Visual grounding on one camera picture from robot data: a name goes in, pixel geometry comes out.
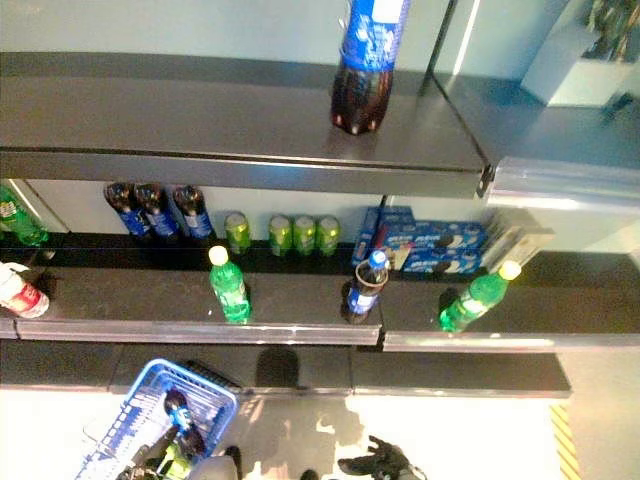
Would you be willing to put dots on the large Pepsi cola bottle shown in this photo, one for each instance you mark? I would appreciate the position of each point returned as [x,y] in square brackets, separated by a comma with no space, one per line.
[367,45]

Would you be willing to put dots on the white planter box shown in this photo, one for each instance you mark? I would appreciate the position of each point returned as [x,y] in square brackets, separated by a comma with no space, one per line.
[575,75]

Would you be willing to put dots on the shelf upright post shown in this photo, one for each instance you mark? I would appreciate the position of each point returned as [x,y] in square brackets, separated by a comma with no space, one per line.
[450,40]

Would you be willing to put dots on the grey left robot leg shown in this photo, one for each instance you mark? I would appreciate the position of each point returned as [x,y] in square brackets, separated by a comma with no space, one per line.
[215,470]

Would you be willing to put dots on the clear water bottle red label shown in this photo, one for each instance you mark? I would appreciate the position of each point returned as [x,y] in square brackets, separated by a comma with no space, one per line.
[22,297]

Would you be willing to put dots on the grey metal shelf unit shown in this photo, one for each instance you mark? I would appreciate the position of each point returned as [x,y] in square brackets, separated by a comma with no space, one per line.
[175,120]

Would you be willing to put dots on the Pepsi cola bottle blue label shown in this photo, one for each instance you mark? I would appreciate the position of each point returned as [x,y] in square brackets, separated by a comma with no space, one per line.
[180,417]
[195,217]
[362,300]
[157,215]
[125,212]

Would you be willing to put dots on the black upper shelf board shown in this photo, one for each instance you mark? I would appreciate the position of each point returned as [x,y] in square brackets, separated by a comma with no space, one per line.
[550,135]

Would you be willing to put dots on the blue Oreo cookie box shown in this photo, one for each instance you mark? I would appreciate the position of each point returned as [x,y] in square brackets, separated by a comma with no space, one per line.
[435,235]
[365,240]
[397,215]
[445,264]

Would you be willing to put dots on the blue plastic shopping basket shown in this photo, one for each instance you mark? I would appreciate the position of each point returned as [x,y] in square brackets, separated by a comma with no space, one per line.
[125,425]

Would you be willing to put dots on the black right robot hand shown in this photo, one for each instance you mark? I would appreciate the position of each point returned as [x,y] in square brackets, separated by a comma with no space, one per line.
[390,465]

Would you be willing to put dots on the yellow black hazard tape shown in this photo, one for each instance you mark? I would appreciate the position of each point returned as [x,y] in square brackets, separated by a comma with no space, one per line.
[565,440]

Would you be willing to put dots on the green potted plant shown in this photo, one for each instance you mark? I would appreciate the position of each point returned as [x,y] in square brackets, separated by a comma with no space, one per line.
[612,25]

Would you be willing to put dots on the black shelf base plinth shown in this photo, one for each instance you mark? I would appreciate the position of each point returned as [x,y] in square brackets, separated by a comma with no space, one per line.
[450,372]

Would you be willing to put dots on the green drink can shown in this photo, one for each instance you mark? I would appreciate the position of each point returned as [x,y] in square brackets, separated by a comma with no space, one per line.
[328,236]
[304,235]
[280,235]
[237,232]

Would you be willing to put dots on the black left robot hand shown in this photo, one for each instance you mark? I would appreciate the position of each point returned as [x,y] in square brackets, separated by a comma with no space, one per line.
[145,465]

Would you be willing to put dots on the pale cardboard snack box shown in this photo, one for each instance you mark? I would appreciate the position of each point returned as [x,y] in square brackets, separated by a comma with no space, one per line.
[525,245]

